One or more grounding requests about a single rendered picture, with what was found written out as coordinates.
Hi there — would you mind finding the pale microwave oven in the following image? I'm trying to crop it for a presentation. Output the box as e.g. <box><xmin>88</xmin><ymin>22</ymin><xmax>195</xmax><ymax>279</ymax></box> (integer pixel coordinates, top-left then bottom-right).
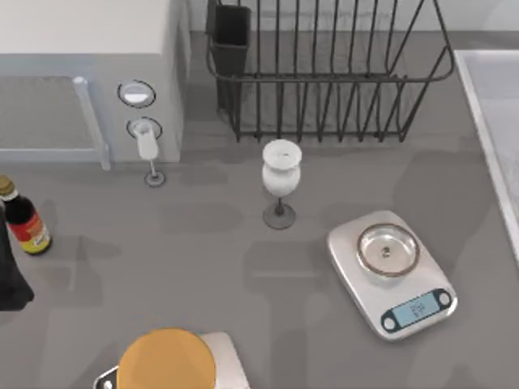
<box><xmin>0</xmin><ymin>0</ymin><xmax>190</xmax><ymax>171</ymax></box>

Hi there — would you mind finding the microwave knob with white pointer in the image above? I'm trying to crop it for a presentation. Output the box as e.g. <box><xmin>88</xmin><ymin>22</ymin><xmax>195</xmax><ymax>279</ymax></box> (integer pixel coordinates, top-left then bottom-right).
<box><xmin>126</xmin><ymin>117</ymin><xmax>163</xmax><ymax>141</ymax></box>

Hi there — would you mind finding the small white wine glass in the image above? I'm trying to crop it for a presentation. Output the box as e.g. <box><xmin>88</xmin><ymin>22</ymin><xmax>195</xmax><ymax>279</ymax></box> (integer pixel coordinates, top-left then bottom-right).
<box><xmin>135</xmin><ymin>123</ymin><xmax>167</xmax><ymax>188</ymax></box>

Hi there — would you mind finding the dark sauce bottle red label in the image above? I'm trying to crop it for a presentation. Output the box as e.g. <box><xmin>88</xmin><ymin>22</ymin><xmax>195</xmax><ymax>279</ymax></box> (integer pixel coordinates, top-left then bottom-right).
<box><xmin>0</xmin><ymin>175</ymin><xmax>54</xmax><ymax>256</ymax></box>

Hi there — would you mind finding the round microwave knob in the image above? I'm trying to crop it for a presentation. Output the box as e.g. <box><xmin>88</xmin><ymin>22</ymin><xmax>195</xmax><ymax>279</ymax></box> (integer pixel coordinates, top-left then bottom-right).
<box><xmin>117</xmin><ymin>79</ymin><xmax>157</xmax><ymax>109</ymax></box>

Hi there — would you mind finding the microwave door handle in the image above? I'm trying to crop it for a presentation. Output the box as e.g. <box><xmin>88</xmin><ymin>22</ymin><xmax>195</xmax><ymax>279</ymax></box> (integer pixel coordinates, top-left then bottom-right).
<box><xmin>72</xmin><ymin>76</ymin><xmax>112</xmax><ymax>171</ymax></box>

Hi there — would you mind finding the dark wire dish rack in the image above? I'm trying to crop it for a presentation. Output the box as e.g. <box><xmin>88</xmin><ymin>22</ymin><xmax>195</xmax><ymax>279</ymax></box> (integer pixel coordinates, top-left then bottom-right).
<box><xmin>205</xmin><ymin>0</ymin><xmax>455</xmax><ymax>143</ymax></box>

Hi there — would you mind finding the silver kitchen scale with display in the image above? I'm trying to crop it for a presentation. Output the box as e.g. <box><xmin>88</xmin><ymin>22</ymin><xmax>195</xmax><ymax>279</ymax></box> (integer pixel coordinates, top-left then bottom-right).
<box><xmin>326</xmin><ymin>209</ymin><xmax>459</xmax><ymax>342</ymax></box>

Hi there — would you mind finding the large white wine glass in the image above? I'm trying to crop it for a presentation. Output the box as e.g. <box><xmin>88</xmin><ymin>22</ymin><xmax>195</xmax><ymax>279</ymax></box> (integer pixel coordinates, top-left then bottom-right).
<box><xmin>261</xmin><ymin>139</ymin><xmax>303</xmax><ymax>230</ymax></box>

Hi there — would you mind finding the orange round lid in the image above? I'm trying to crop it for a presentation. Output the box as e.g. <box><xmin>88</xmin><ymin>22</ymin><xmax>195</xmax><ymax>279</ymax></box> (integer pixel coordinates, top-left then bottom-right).
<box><xmin>116</xmin><ymin>327</ymin><xmax>217</xmax><ymax>389</ymax></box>

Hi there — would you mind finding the black cutlery holder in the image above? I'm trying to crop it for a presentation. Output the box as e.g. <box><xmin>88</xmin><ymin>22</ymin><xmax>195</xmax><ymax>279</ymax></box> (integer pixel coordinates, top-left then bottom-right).
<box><xmin>205</xmin><ymin>0</ymin><xmax>251</xmax><ymax>113</ymax></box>

